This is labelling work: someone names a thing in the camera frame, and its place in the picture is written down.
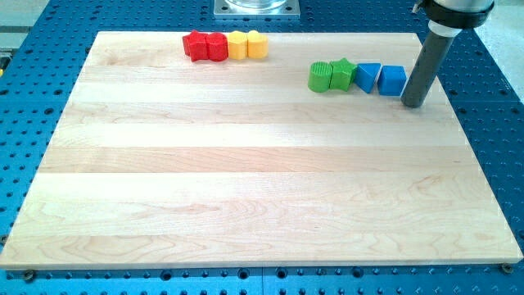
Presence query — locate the red star block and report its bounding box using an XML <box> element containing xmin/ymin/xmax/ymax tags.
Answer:
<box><xmin>183</xmin><ymin>30</ymin><xmax>209</xmax><ymax>61</ymax></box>

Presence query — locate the wooden board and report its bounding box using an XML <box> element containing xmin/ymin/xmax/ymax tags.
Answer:
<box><xmin>1</xmin><ymin>31</ymin><xmax>522</xmax><ymax>270</ymax></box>

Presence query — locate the green cylinder block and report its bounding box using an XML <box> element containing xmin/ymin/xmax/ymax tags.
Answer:
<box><xmin>308</xmin><ymin>61</ymin><xmax>332</xmax><ymax>93</ymax></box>

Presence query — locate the blue cube block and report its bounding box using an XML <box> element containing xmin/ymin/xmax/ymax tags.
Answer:
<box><xmin>377</xmin><ymin>66</ymin><xmax>407</xmax><ymax>97</ymax></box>

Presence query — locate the blue triangle block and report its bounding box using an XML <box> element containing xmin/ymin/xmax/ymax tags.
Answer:
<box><xmin>355</xmin><ymin>63</ymin><xmax>382</xmax><ymax>93</ymax></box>

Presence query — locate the blue perforated table plate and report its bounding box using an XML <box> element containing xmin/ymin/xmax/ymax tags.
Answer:
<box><xmin>1</xmin><ymin>1</ymin><xmax>523</xmax><ymax>294</ymax></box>

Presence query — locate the yellow hexagon block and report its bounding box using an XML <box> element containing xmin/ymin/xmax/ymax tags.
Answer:
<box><xmin>227</xmin><ymin>30</ymin><xmax>248</xmax><ymax>60</ymax></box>

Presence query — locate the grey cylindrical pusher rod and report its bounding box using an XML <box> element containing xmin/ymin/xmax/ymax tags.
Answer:
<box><xmin>401</xmin><ymin>20</ymin><xmax>462</xmax><ymax>108</ymax></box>

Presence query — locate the yellow heart block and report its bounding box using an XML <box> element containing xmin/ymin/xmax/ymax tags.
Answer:
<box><xmin>247</xmin><ymin>30</ymin><xmax>269</xmax><ymax>59</ymax></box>

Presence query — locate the red hexagon block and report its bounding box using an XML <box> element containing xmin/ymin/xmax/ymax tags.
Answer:
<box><xmin>206</xmin><ymin>32</ymin><xmax>228</xmax><ymax>61</ymax></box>

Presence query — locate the green star block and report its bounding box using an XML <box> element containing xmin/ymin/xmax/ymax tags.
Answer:
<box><xmin>329</xmin><ymin>58</ymin><xmax>357</xmax><ymax>92</ymax></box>

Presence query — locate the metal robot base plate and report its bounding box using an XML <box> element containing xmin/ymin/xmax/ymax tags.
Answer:
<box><xmin>212</xmin><ymin>0</ymin><xmax>300</xmax><ymax>20</ymax></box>

